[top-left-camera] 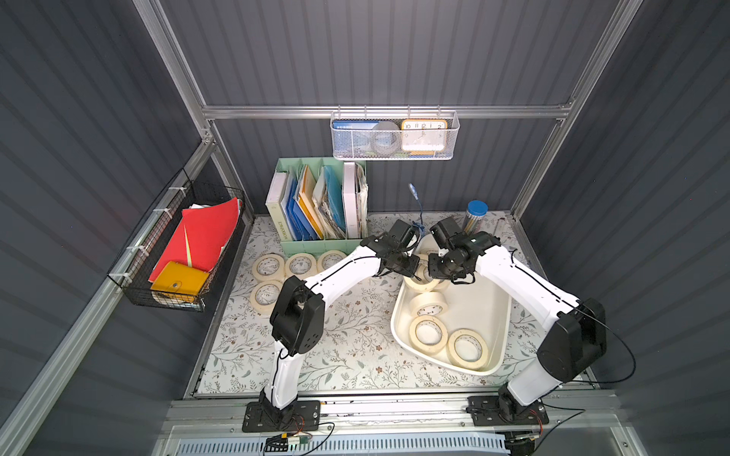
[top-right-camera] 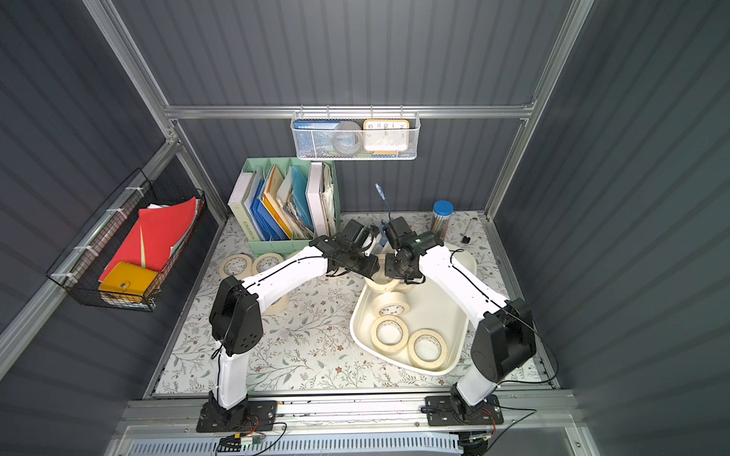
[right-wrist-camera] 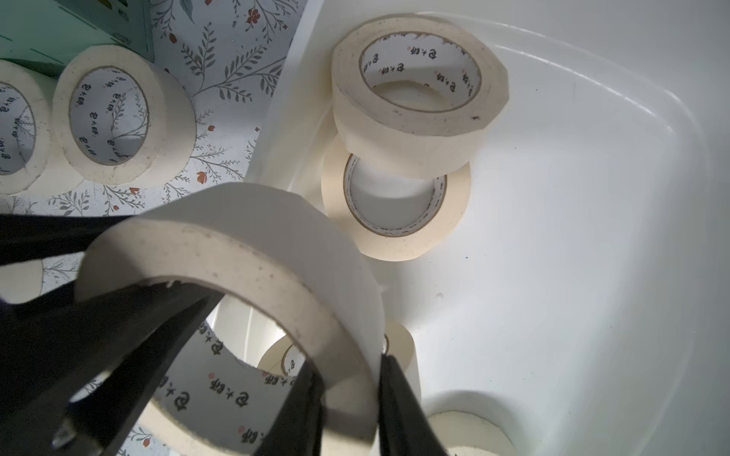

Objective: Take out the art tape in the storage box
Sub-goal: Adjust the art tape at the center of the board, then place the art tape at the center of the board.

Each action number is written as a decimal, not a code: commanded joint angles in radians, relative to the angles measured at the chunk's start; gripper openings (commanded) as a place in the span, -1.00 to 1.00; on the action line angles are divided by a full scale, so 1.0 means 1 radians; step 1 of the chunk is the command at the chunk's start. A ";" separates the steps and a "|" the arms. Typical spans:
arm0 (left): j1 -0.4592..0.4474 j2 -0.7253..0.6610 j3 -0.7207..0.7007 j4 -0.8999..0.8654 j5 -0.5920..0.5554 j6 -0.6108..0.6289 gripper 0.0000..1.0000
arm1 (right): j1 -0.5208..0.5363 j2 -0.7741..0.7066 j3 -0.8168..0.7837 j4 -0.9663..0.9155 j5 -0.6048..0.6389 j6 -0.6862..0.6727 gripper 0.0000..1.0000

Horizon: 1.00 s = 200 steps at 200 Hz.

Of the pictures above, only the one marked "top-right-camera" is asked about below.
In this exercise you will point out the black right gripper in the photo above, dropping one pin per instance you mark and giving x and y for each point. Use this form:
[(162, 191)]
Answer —
[(400, 268)]

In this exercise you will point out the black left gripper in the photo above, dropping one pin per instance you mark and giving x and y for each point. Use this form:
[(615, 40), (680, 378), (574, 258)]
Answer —
[(365, 264)]

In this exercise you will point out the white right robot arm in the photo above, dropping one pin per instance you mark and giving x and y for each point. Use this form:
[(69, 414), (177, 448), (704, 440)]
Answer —
[(504, 338)]

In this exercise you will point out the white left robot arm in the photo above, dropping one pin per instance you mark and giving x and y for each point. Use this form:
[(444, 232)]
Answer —
[(236, 316)]

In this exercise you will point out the white plastic storage box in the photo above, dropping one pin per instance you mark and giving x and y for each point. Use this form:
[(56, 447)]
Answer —
[(431, 308)]

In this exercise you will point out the grey tape roll in basket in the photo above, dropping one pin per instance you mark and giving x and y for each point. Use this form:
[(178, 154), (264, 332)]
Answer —
[(347, 138)]

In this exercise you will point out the blue box in basket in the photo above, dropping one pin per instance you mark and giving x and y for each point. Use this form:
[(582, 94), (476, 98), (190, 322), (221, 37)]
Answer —
[(313, 139)]

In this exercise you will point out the white binder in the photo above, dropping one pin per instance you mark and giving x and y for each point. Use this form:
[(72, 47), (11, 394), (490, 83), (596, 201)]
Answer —
[(314, 195)]

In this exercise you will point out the clear tube of coloured pencils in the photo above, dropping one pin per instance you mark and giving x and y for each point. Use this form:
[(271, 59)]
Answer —
[(441, 216)]

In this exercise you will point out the mint green file organizer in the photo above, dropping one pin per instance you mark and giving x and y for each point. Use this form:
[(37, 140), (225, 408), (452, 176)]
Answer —
[(284, 195)]

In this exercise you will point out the floral patterned table mat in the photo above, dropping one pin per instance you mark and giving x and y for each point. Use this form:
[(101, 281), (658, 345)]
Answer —
[(306, 347)]

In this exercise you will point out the blue folder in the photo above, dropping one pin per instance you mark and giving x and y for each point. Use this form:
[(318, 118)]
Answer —
[(266, 225)]

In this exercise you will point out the yellow white alarm clock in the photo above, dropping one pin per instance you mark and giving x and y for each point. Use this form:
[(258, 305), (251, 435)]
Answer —
[(386, 136)]

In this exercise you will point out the cream book with black lettering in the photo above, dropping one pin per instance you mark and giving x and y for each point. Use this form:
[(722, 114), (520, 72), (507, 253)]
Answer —
[(237, 205)]

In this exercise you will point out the red paper folder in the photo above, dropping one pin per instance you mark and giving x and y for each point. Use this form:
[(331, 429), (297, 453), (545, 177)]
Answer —
[(156, 236)]

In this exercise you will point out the yellow wallet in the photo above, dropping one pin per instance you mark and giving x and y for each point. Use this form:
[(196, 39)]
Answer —
[(128, 279)]

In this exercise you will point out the white wire wall basket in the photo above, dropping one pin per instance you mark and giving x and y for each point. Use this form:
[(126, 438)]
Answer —
[(360, 117)]

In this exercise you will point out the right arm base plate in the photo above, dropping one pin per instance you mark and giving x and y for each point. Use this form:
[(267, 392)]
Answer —
[(447, 411)]

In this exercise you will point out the white slotted cable duct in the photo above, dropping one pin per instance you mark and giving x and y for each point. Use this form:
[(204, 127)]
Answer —
[(408, 443)]

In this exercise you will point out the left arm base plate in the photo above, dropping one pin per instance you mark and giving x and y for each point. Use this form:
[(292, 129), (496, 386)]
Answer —
[(247, 416)]

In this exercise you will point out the black wire side basket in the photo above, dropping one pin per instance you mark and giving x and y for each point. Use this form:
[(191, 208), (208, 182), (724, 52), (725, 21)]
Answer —
[(78, 271)]

